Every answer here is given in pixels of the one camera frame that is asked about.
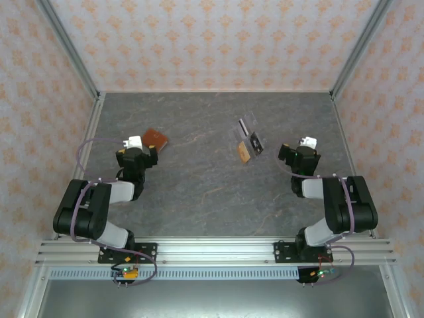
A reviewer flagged grey slotted cable duct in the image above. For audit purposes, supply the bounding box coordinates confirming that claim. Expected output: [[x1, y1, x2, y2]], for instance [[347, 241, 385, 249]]
[[48, 267, 301, 281]]

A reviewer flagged aluminium side rail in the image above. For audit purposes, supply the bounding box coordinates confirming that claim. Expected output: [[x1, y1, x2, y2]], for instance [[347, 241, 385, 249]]
[[331, 92, 378, 239], [52, 92, 107, 239]]

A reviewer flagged aluminium corner post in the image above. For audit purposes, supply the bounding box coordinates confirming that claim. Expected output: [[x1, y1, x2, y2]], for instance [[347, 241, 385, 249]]
[[34, 0, 102, 100], [331, 0, 395, 100]]

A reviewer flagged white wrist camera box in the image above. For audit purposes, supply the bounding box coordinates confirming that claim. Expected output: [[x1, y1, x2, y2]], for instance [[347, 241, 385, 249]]
[[122, 134, 144, 150], [297, 135, 318, 149]]

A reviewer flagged left controller board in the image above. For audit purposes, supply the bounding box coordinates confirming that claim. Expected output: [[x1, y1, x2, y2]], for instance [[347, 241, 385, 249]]
[[111, 266, 140, 281]]

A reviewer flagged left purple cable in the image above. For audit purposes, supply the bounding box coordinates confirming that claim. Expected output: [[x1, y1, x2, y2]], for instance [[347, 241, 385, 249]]
[[71, 136, 158, 288]]

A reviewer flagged aluminium frame bar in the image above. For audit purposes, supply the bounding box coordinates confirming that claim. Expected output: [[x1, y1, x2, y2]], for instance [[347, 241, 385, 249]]
[[16, 264, 52, 318], [379, 264, 411, 318]]

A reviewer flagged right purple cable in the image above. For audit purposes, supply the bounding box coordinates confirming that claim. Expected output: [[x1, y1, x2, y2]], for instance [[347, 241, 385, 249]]
[[275, 148, 355, 286]]

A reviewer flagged right controller board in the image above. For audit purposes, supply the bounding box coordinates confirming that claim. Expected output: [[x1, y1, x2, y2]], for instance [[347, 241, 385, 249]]
[[297, 266, 339, 284]]

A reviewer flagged purple cable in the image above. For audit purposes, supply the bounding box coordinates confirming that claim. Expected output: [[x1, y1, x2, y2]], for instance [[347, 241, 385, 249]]
[[275, 148, 355, 286], [71, 136, 158, 288]]

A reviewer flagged brown leather card holder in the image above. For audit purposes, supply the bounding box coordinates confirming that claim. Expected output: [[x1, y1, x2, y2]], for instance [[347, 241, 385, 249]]
[[142, 128, 170, 154]]

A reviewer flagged long aluminium base rail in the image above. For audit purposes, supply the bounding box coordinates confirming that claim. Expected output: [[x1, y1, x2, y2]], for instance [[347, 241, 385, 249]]
[[34, 237, 398, 266]]

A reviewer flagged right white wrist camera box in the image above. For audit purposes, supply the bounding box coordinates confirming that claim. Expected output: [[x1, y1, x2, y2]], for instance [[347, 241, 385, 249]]
[[297, 135, 318, 149]]

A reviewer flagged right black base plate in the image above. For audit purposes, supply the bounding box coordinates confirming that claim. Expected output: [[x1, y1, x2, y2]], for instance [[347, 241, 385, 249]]
[[273, 241, 332, 264]]

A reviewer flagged controller board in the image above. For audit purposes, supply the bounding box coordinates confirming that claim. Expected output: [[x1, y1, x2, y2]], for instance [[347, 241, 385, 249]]
[[111, 266, 140, 281], [297, 266, 339, 284]]

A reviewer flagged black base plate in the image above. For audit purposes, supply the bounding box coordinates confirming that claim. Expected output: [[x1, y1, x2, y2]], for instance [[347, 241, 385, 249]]
[[97, 242, 158, 264], [273, 241, 332, 264]]

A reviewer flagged orange card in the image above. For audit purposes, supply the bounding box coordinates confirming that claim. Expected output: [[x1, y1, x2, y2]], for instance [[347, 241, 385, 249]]
[[237, 141, 251, 164]]

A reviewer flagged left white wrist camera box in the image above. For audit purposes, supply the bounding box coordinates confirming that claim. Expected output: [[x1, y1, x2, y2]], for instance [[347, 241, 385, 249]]
[[122, 134, 144, 150]]

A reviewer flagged grey metal panel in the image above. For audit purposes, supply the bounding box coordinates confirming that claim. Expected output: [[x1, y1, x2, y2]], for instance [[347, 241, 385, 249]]
[[36, 280, 403, 318]]

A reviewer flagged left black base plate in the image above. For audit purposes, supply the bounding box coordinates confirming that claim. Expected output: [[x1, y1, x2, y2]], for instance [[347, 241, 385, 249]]
[[97, 242, 158, 264]]

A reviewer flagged black card white mark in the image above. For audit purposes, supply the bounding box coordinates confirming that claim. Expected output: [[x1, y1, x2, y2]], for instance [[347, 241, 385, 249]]
[[249, 131, 265, 154]]

